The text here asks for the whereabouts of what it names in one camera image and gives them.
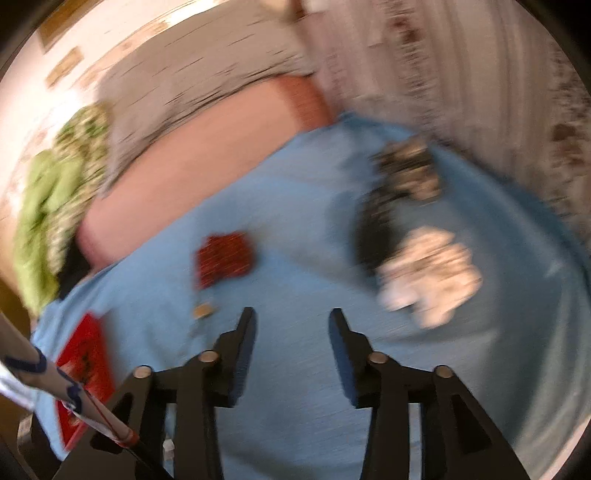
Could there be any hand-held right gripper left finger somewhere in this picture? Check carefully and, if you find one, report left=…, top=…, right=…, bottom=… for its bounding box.
left=51, top=306, right=257, bottom=480

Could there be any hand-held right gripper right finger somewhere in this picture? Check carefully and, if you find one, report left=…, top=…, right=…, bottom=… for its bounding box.
left=329, top=308, right=529, bottom=480

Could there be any red jewelry box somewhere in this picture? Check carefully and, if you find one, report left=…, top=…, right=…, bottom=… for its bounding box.
left=55, top=313, right=116, bottom=453

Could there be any black cloth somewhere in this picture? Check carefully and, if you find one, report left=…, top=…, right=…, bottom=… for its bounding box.
left=58, top=240, right=93, bottom=301

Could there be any red patterned pouch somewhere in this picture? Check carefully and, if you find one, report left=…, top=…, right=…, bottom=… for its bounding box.
left=195, top=232, right=256, bottom=291

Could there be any white printed cloth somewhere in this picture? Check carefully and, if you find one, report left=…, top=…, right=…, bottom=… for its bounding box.
left=376, top=226, right=483, bottom=329

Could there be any light blue blanket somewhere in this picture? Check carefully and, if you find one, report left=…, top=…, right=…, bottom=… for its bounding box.
left=32, top=113, right=587, bottom=480

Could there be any green patterned blanket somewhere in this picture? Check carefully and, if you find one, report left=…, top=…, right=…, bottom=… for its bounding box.
left=11, top=104, right=114, bottom=315

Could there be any dark patterned cloth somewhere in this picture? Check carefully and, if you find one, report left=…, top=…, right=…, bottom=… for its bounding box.
left=353, top=138, right=441, bottom=278

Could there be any pink mattress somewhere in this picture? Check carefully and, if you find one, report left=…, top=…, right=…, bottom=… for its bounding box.
left=76, top=74, right=333, bottom=278

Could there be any grey patterned blanket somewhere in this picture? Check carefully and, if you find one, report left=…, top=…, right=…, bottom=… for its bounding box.
left=95, top=0, right=319, bottom=199

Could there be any pale patterned curtain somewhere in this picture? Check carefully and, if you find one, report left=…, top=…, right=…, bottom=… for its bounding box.
left=295, top=0, right=591, bottom=250

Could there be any wall picture frame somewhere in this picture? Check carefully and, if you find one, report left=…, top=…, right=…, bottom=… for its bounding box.
left=45, top=46, right=84, bottom=88
left=39, top=0, right=100, bottom=51

